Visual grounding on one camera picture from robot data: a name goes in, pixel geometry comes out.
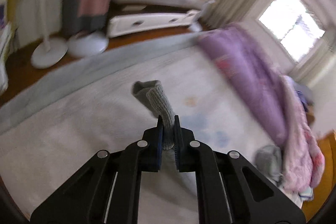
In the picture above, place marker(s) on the white round fan base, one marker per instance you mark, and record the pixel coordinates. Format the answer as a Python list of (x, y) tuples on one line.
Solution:
[(87, 45)]

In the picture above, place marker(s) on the white drawer cabinet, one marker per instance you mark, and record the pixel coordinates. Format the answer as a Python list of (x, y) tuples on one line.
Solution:
[(128, 24)]

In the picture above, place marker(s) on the purple floral quilt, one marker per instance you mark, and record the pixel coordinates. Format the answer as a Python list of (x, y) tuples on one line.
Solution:
[(272, 100)]

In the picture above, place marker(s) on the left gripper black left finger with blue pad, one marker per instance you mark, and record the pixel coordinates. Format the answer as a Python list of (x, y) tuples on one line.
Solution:
[(106, 188)]

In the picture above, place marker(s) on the white patterned bed sheet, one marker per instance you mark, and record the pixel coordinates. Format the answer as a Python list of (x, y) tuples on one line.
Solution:
[(52, 129)]

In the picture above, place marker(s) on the window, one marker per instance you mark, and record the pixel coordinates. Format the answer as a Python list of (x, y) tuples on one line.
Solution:
[(293, 25)]

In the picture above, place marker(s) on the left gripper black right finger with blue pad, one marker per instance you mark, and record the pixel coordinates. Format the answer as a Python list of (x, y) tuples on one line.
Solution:
[(229, 188)]

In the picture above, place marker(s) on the green blue striped pillow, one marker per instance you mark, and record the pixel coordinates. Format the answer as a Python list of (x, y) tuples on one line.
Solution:
[(307, 194)]

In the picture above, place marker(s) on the grey hooded sweatshirt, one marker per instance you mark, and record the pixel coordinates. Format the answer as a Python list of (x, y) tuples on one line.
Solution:
[(152, 96)]

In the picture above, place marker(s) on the white grey printed sweatshirt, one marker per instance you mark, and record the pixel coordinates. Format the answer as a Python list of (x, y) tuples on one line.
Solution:
[(268, 160)]

